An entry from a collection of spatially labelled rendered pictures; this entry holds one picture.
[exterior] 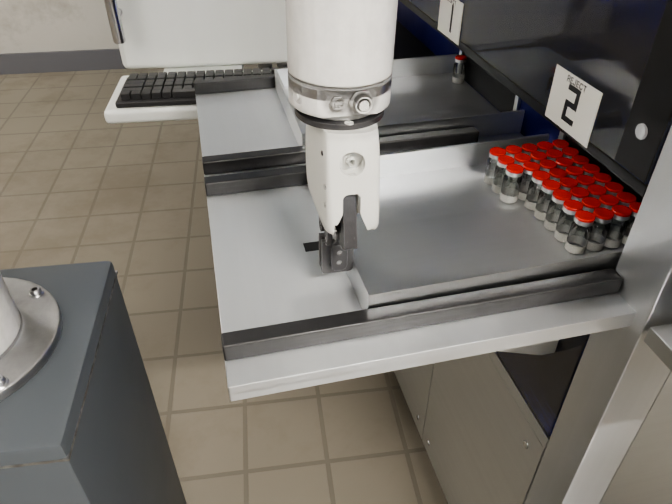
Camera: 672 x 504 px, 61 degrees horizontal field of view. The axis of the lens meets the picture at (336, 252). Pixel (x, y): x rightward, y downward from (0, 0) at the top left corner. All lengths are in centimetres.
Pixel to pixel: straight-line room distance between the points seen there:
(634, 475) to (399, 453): 74
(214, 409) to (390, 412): 47
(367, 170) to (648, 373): 39
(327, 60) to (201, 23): 97
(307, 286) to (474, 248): 20
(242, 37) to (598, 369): 103
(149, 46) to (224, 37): 17
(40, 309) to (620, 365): 60
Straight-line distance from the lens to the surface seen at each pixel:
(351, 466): 149
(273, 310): 57
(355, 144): 46
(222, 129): 92
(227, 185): 74
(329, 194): 47
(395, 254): 64
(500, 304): 58
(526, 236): 69
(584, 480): 85
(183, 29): 139
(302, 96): 46
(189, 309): 191
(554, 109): 71
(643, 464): 89
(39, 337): 62
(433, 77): 111
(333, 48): 43
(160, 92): 123
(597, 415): 74
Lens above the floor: 127
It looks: 38 degrees down
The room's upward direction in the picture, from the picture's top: straight up
